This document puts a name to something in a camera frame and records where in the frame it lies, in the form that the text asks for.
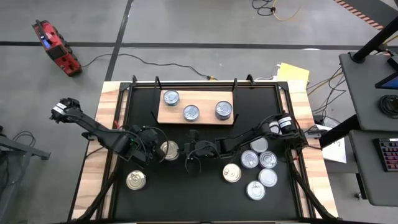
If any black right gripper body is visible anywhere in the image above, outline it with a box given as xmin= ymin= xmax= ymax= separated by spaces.
xmin=193 ymin=140 xmax=220 ymax=159

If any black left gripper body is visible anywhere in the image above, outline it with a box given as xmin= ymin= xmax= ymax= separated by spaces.
xmin=138 ymin=139 xmax=162 ymax=164

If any light blue tuna can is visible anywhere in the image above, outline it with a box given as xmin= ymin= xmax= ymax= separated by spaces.
xmin=182 ymin=104 xmax=201 ymax=123

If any navy blue tuna can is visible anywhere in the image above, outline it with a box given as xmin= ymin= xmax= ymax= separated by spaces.
xmin=215 ymin=100 xmax=234 ymax=121

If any teal tuna can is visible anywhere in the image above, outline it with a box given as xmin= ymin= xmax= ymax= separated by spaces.
xmin=162 ymin=89 xmax=181 ymax=107

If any black table mat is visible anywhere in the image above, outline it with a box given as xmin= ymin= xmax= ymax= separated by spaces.
xmin=113 ymin=85 xmax=301 ymax=220

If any small grey device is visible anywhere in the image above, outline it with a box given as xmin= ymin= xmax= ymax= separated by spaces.
xmin=303 ymin=126 xmax=324 ymax=139

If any yellow paper pad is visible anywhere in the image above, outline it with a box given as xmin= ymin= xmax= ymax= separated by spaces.
xmin=275 ymin=62 xmax=311 ymax=90

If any white paper sheet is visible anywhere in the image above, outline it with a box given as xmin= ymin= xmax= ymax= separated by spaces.
xmin=322 ymin=124 xmax=348 ymax=164

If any grey metal stand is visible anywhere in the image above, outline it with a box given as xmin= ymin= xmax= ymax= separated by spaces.
xmin=0 ymin=124 xmax=52 ymax=224

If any black diagonal stand pole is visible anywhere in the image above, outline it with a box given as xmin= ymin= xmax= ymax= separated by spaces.
xmin=351 ymin=15 xmax=398 ymax=65
xmin=319 ymin=114 xmax=359 ymax=149

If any grey side desk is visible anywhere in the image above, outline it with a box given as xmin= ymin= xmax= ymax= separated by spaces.
xmin=338 ymin=52 xmax=398 ymax=132
xmin=348 ymin=129 xmax=398 ymax=208

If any backlit keyboard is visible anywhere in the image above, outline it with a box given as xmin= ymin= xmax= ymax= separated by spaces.
xmin=372 ymin=137 xmax=398 ymax=173

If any blue screen tablet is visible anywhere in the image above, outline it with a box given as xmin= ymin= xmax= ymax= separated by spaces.
xmin=374 ymin=55 xmax=398 ymax=91

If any orange striped floor strip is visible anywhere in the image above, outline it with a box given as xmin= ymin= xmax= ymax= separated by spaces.
xmin=332 ymin=0 xmax=385 ymax=31

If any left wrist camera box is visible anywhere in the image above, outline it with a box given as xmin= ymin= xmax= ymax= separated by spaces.
xmin=142 ymin=127 xmax=159 ymax=143

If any wooden shelf with black frame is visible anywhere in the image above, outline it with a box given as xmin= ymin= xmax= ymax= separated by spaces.
xmin=150 ymin=75 xmax=240 ymax=126

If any black floor power cable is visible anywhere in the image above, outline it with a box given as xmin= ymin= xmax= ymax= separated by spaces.
xmin=81 ymin=51 xmax=218 ymax=81

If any black aluminium rig frame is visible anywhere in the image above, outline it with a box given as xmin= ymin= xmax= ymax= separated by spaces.
xmin=67 ymin=73 xmax=338 ymax=224

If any black loose cable bundle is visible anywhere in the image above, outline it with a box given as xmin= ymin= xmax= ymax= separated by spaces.
xmin=306 ymin=67 xmax=348 ymax=108

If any yellow extension cable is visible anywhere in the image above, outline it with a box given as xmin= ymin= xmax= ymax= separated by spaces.
xmin=272 ymin=0 xmax=304 ymax=22

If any black tangled floor cable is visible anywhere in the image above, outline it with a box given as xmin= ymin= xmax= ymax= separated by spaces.
xmin=251 ymin=0 xmax=276 ymax=17

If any coiled black cable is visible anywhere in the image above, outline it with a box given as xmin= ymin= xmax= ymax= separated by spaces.
xmin=377 ymin=94 xmax=398 ymax=119

